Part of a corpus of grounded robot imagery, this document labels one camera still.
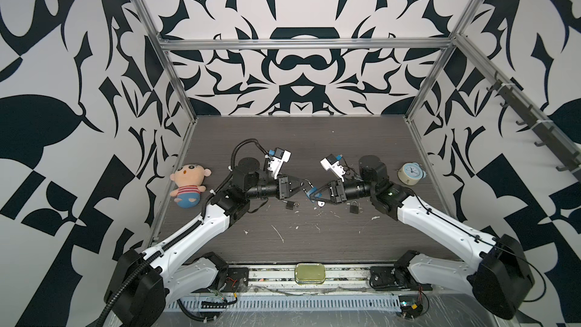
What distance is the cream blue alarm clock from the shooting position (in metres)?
0.96

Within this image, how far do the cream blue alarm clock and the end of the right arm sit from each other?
1.51 feet

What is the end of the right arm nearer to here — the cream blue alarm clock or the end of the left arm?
the end of the left arm

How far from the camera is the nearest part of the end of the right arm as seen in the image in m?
0.63

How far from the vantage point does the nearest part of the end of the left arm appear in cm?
63

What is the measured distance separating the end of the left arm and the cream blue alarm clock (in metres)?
0.48
